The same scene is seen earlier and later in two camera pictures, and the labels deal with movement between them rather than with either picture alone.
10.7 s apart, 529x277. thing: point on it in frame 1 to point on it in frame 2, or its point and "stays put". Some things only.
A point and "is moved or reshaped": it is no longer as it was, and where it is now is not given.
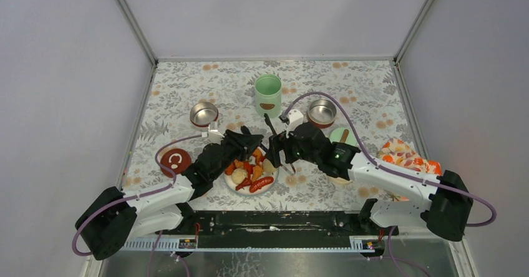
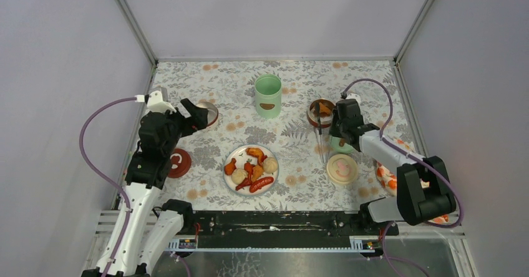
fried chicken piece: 238,164 to 324,111
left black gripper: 241,141 to 184,120
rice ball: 267,167 stays put
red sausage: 257,184 stays put
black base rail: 274,229 stays put
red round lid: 176,160 stays put
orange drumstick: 229,170 stays put
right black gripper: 277,143 to 333,131
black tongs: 268,121 is moved or reshaped
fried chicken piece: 257,173 stays put
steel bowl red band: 322,113 stays put
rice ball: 238,175 stays put
